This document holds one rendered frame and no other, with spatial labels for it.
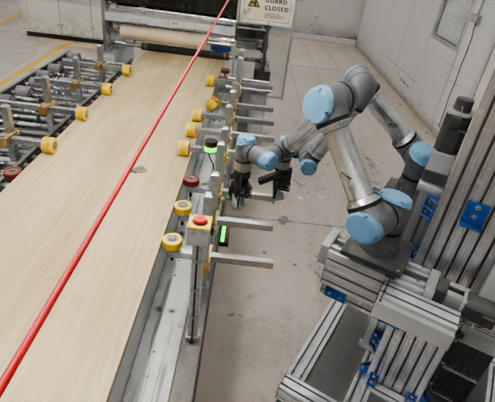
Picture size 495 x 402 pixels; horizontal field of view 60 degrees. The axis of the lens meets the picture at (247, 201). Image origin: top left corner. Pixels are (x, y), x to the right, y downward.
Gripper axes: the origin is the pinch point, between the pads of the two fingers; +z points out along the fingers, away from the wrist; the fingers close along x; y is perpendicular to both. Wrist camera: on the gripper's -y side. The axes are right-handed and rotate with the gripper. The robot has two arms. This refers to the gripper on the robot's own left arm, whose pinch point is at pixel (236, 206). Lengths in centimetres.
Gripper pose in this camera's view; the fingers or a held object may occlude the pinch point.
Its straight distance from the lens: 193.6
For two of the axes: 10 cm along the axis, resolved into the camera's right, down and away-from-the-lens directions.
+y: 3.0, 5.4, -7.9
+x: 9.5, -0.7, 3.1
